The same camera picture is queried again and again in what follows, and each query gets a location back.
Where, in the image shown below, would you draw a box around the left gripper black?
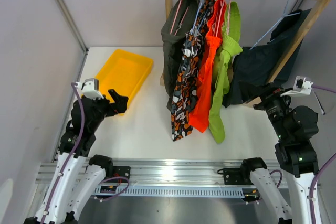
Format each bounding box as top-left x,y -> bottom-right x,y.
89,89 -> 128,131

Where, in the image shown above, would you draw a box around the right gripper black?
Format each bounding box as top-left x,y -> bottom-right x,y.
238,80 -> 294,140

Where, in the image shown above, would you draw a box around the dark navy shorts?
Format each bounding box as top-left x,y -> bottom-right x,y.
222,9 -> 311,108

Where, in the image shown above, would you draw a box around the lime green shorts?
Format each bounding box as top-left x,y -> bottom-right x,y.
208,1 -> 243,144

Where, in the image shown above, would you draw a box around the bright orange shorts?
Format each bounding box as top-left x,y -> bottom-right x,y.
189,0 -> 222,133

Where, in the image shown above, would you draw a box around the camouflage orange black shorts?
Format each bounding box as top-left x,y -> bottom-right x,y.
167,0 -> 215,142

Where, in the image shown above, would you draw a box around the blue hanger with camouflage shorts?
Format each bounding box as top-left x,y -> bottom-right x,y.
190,0 -> 204,34

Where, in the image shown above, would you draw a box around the pink hanger with orange shorts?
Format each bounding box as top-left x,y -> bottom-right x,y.
214,0 -> 226,38

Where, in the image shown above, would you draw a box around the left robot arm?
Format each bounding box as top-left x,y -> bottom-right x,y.
24,89 -> 130,223

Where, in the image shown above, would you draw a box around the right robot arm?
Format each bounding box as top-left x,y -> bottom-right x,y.
239,77 -> 321,223

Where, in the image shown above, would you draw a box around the dark olive shorts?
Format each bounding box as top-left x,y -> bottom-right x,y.
161,0 -> 200,95

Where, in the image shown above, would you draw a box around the pink hanger leftmost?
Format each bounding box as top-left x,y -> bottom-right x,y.
170,0 -> 189,36

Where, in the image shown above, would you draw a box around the yellow plastic tray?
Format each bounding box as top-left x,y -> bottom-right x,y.
80,47 -> 154,107

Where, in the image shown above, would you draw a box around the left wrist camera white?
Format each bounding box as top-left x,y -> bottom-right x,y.
72,78 -> 104,100

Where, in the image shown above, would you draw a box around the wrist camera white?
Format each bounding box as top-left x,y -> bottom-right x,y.
280,76 -> 313,97
72,78 -> 104,100

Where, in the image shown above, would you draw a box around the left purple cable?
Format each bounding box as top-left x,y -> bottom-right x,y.
39,82 -> 131,224

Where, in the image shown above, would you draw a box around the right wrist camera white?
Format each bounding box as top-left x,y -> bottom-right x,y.
280,76 -> 313,97

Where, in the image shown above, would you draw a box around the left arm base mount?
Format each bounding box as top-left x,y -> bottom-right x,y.
89,154 -> 131,179

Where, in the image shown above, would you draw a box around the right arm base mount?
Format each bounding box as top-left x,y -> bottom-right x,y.
217,157 -> 267,185

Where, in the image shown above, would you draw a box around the aluminium mounting rail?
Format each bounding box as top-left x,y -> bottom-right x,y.
35,158 -> 322,198

